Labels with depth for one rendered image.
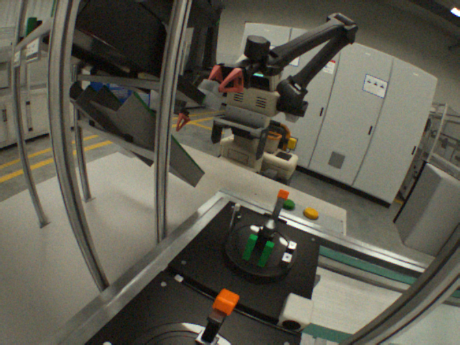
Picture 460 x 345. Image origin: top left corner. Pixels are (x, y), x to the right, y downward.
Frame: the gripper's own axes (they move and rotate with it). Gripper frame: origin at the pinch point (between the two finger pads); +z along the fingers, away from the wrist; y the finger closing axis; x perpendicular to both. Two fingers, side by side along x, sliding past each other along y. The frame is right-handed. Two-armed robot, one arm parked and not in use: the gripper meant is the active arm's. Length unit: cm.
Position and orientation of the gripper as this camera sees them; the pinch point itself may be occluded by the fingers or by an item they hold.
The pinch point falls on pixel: (213, 87)
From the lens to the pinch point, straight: 54.9
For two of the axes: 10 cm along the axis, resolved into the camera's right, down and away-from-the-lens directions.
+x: 1.0, 6.6, 7.5
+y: 8.0, 4.0, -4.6
